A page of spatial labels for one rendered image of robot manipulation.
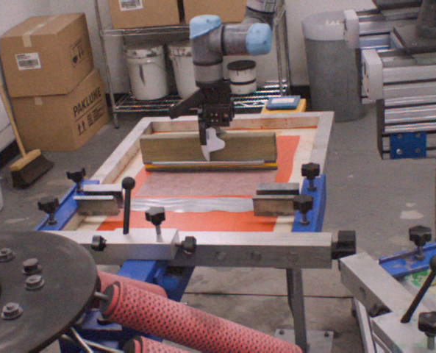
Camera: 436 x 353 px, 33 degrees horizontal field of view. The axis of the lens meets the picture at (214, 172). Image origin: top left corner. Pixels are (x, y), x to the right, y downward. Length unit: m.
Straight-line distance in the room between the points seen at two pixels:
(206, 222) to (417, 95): 0.60
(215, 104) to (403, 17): 0.72
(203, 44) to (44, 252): 0.99
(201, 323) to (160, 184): 0.94
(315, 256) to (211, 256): 0.19
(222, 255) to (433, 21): 0.78
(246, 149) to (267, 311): 1.27
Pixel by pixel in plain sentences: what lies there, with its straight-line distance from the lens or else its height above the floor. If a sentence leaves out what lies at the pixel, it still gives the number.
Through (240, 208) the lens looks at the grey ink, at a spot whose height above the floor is 0.96.
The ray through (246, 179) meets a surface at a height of 0.95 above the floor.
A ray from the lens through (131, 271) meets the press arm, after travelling 1.33.
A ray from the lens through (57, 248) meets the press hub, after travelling 0.87.
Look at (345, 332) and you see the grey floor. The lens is 2.88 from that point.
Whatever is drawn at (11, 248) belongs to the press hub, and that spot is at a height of 1.31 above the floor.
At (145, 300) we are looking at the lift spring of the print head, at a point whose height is 1.21.
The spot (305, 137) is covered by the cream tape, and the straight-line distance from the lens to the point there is 2.07.
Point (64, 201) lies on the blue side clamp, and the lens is 1.74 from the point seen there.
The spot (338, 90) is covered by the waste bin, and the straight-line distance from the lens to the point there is 4.82.
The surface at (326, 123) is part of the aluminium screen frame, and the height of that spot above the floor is 0.99.
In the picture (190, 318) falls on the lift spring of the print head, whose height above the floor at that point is 1.17.
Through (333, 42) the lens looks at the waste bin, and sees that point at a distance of 4.71.
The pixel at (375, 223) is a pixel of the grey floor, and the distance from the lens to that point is 3.61.
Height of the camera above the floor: 1.71
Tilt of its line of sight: 23 degrees down
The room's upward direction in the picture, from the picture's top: 7 degrees counter-clockwise
